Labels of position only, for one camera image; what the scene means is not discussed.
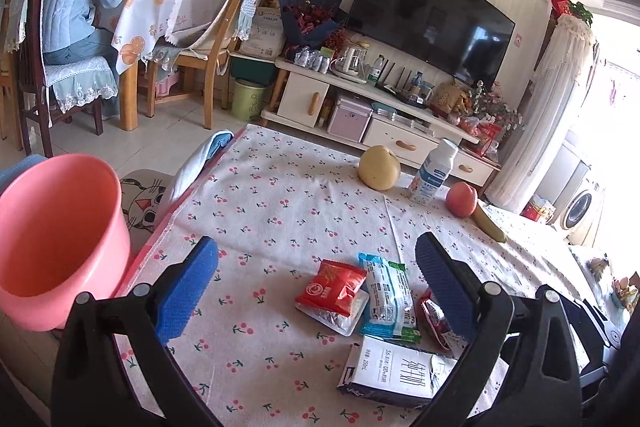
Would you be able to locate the light blue lace seat cushion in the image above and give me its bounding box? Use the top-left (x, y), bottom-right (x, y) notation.
top-left (42, 54), bottom-right (121, 115)

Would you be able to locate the dark green box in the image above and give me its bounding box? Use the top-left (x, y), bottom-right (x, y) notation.
top-left (229, 53), bottom-right (277, 86)

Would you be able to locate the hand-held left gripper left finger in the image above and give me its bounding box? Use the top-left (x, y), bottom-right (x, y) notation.
top-left (51, 236), bottom-right (223, 427)

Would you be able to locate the yellow pear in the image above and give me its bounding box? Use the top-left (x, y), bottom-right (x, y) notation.
top-left (358, 145), bottom-right (401, 192)

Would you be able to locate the green trash bin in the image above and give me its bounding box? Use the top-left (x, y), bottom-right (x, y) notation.
top-left (230, 78), bottom-right (273, 122)

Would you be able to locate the pink storage box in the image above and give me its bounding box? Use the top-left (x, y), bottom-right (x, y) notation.
top-left (327, 94), bottom-right (373, 142)

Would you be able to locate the yellow banana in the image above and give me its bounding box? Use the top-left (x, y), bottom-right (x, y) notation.
top-left (471, 202), bottom-right (507, 243)

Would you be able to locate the white blue green wrapper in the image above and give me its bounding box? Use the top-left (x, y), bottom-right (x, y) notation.
top-left (357, 253), bottom-right (422, 345)

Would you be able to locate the white lace air conditioner cover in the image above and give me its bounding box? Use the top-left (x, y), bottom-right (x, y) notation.
top-left (487, 12), bottom-right (598, 212)

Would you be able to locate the black router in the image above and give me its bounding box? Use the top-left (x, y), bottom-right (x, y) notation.
top-left (375, 62), bottom-right (411, 92)

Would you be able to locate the white milk bottle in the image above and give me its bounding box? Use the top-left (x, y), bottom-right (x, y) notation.
top-left (407, 138), bottom-right (459, 206)

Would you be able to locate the red gift bag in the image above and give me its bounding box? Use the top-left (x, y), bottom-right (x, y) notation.
top-left (472, 122), bottom-right (501, 156)

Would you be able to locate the glass kettle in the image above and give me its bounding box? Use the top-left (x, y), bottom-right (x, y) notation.
top-left (332, 43), bottom-right (371, 78)

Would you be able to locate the blue and white milk carton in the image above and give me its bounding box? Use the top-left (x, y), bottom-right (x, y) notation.
top-left (336, 334), bottom-right (458, 409)

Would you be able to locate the red decoration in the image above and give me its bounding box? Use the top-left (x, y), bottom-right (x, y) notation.
top-left (550, 0), bottom-right (593, 28)

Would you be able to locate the light wooden chair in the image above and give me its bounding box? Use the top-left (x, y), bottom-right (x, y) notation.
top-left (145, 0), bottom-right (261, 130)

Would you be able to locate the cat print cushion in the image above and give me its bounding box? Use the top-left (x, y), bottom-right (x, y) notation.
top-left (119, 169), bottom-right (171, 235)

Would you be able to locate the dark blue wrapped bouquet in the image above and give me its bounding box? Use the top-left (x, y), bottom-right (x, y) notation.
top-left (278, 0), bottom-right (351, 50)

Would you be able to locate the red gift box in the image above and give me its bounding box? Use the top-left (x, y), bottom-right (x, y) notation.
top-left (522, 199), bottom-right (556, 223)

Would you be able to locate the dark wooden chair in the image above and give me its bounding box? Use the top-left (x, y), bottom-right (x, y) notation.
top-left (17, 0), bottom-right (121, 158)

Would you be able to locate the teal lace chair cover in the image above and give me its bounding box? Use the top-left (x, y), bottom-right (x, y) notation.
top-left (232, 0), bottom-right (266, 42)

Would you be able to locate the beige gift bag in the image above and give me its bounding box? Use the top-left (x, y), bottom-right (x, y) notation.
top-left (431, 82), bottom-right (466, 118)

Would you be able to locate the white TV cabinet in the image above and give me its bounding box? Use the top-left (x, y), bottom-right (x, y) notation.
top-left (261, 57), bottom-right (502, 188)

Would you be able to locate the red apple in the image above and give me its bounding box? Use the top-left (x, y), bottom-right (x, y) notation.
top-left (445, 182), bottom-right (480, 218)

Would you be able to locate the row of silver cans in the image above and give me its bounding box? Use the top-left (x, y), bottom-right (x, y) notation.
top-left (292, 47), bottom-right (331, 70)

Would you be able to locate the pink stool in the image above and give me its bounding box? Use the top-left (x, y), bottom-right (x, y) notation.
top-left (145, 72), bottom-right (181, 100)

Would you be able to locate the lace chair back cover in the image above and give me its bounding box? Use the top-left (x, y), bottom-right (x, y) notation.
top-left (5, 0), bottom-right (43, 52)

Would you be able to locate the wooden dining table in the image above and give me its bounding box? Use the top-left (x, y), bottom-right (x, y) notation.
top-left (119, 62), bottom-right (141, 132)

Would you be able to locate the green label water bottle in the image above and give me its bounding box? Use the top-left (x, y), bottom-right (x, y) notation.
top-left (367, 55), bottom-right (387, 85)

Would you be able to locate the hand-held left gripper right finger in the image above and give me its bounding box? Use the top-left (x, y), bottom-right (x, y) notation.
top-left (415, 232), bottom-right (583, 427)

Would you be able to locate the white and blue cloth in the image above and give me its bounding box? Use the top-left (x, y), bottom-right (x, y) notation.
top-left (167, 129), bottom-right (235, 228)

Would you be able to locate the pink plastic bucket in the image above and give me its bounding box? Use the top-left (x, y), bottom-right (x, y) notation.
top-left (0, 153), bottom-right (132, 333)

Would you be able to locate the black television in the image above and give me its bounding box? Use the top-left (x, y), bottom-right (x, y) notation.
top-left (346, 0), bottom-right (516, 82)

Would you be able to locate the cherry print tablecloth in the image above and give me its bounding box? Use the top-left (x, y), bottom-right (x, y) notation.
top-left (117, 123), bottom-right (601, 427)

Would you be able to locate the dried flower bouquet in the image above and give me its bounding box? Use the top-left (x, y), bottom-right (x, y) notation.
top-left (467, 79), bottom-right (523, 132)

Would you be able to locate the washing machine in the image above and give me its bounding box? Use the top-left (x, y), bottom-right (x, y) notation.
top-left (560, 162), bottom-right (608, 233)

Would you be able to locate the red and silver packet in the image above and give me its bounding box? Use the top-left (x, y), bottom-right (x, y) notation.
top-left (294, 259), bottom-right (371, 335)

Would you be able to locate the red milk tea packet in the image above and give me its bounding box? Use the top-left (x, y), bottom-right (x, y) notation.
top-left (417, 287), bottom-right (468, 353)

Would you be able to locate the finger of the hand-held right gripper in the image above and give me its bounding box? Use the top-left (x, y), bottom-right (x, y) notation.
top-left (557, 292), bottom-right (626, 353)

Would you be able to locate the orange print tablecloth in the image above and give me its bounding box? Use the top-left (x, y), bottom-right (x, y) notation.
top-left (110, 0), bottom-right (193, 80)

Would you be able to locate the white printed bag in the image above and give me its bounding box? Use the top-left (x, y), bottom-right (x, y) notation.
top-left (247, 7), bottom-right (288, 60)

